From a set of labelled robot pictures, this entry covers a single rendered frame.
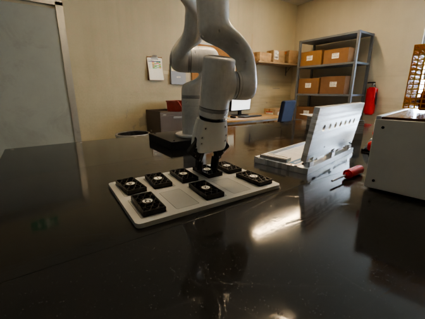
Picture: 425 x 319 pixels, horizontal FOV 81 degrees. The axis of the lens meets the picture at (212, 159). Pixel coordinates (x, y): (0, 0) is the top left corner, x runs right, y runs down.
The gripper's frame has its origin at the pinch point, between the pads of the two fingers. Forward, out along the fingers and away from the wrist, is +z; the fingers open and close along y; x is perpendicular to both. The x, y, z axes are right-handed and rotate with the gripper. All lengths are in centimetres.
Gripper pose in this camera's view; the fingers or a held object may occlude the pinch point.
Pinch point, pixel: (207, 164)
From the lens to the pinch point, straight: 77.9
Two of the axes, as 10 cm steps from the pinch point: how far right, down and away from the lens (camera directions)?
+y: -8.3, 1.5, -5.3
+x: 5.4, 4.2, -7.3
